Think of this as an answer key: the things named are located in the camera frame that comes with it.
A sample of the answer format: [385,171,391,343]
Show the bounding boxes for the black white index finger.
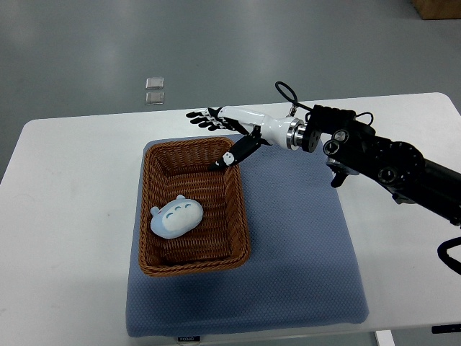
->
[198,120,236,132]

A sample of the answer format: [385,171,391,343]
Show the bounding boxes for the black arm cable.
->
[274,81,375,125]

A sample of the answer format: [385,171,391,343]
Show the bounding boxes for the brown wicker basket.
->
[138,137,251,277]

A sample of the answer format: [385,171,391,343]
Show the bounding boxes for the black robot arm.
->
[187,102,460,226]

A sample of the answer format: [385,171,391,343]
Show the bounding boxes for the blue white plush toy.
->
[150,195,204,239]

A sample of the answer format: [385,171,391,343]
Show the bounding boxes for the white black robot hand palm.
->
[218,106,305,149]

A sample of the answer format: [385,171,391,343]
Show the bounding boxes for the upper silver floor plate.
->
[145,76,164,90]

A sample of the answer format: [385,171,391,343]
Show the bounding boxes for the blue padded mat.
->
[126,146,368,337]

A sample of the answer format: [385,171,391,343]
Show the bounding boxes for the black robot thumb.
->
[208,133,262,171]

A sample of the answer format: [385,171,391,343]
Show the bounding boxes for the black table edge bracket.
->
[431,324,461,334]

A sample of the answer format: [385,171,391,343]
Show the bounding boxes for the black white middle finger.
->
[190,116,223,125]

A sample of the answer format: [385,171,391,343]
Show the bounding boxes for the white table leg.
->
[375,329,395,346]

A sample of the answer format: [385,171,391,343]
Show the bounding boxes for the black white far finger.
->
[186,107,222,118]

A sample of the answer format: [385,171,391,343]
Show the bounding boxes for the cardboard box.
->
[411,0,460,20]

